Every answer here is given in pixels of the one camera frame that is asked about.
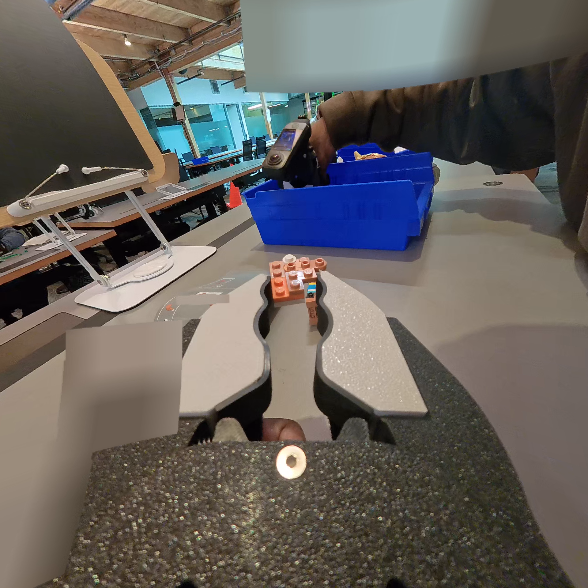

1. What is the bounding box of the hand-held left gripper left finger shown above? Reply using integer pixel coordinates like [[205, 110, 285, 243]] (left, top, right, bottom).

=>
[[180, 274, 272, 418]]

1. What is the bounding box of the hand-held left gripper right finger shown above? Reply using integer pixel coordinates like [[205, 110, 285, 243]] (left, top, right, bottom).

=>
[[315, 271, 429, 418]]

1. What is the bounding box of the large blue plastic bin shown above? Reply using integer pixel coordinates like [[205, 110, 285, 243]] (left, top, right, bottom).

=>
[[243, 177, 435, 252]]

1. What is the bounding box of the orange brick plate assembly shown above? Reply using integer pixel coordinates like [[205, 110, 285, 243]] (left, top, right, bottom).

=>
[[269, 256, 328, 306]]

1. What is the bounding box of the person's right forearm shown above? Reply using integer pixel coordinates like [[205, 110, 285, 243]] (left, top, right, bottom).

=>
[[317, 60, 559, 167]]

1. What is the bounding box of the long wooden-edged desk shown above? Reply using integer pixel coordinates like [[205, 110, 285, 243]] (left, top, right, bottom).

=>
[[60, 158, 265, 228]]

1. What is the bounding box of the person's right hand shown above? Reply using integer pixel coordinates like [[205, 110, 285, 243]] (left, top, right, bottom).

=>
[[309, 117, 338, 173]]

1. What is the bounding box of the row of black office chairs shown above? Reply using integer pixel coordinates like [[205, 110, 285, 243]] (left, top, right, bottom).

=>
[[181, 135, 276, 161]]

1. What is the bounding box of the brick instruction booklet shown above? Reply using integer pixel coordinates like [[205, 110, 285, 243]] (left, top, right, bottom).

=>
[[154, 273, 258, 324]]

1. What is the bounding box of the white tablet stand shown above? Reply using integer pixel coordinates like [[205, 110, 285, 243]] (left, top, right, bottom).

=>
[[7, 164, 217, 313], [34, 216, 88, 251]]

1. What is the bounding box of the person's brown jacket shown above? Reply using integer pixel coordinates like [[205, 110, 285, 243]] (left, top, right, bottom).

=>
[[551, 51, 588, 251]]

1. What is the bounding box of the black screen with wooden frame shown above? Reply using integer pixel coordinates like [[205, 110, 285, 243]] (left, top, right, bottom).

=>
[[0, 0, 180, 228]]

